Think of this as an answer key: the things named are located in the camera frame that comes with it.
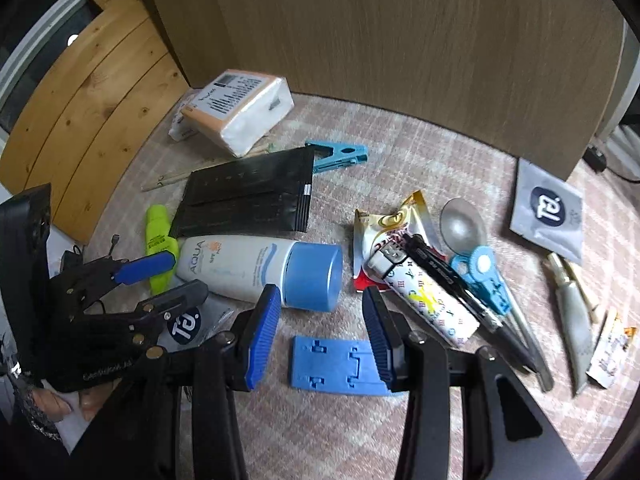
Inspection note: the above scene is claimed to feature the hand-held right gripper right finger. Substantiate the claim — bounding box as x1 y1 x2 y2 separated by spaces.
361 286 586 480

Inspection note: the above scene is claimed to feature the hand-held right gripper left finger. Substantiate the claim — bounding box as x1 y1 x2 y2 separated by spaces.
70 284 282 480

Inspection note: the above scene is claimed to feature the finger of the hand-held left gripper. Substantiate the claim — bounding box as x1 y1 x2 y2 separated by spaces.
75 280 210 347
50 252 177 311

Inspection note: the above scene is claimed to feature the blue plastic plate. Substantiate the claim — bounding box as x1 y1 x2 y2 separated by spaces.
289 335 401 397

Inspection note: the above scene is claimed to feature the person's left hand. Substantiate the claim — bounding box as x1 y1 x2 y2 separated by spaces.
27 375 123 423

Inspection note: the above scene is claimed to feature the grey sachet with round logo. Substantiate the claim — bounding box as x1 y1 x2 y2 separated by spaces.
510 157 585 266
165 295 236 356

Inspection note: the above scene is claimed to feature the yellow green highlighter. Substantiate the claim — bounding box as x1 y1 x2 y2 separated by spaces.
145 204 181 296

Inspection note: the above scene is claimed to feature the white patterned lighter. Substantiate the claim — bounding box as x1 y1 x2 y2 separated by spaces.
367 242 481 348

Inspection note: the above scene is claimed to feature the white lotion bottle blue cap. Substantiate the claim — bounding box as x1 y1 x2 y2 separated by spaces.
175 236 344 311

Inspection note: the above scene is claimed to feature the pale wooden stick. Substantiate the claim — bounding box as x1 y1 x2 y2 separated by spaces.
141 142 273 192
565 260 601 324

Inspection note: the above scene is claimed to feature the black pen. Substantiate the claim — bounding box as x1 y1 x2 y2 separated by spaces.
402 232 537 367

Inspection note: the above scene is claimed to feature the gold snack wrapper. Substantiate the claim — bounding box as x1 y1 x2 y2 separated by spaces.
352 191 443 293

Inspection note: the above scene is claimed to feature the black foil pouch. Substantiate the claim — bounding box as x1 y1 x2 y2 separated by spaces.
169 147 316 239

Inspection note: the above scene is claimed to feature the teal plastic tool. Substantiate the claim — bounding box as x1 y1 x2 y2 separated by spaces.
450 244 513 317

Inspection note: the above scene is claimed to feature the clear suction cup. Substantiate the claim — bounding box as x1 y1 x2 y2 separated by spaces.
440 198 487 254

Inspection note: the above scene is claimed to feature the silver metal tool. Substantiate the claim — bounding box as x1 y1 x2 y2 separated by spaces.
500 305 555 392

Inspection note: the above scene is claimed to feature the wooden plank board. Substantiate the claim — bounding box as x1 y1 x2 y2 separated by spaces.
0 0 192 246

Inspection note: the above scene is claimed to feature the orange white tissue pack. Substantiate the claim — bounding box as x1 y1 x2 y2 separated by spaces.
167 68 295 157

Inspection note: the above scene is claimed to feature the blue clothes peg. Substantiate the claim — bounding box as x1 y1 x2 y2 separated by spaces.
304 141 370 176

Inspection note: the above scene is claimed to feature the metallic squeeze tube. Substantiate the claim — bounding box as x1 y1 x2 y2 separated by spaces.
545 252 596 395

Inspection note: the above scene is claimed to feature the small white orange sachet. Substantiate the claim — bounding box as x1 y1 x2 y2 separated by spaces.
586 310 638 390

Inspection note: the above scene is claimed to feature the black power adapter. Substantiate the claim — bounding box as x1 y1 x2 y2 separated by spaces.
582 142 608 171

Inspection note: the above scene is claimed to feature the brown wood panel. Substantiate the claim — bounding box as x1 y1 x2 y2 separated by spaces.
137 0 628 181

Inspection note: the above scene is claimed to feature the thin black cable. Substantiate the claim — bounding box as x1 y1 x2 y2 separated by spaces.
60 235 122 273

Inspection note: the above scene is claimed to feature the grey window frame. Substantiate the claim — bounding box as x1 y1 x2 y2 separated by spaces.
0 0 123 96

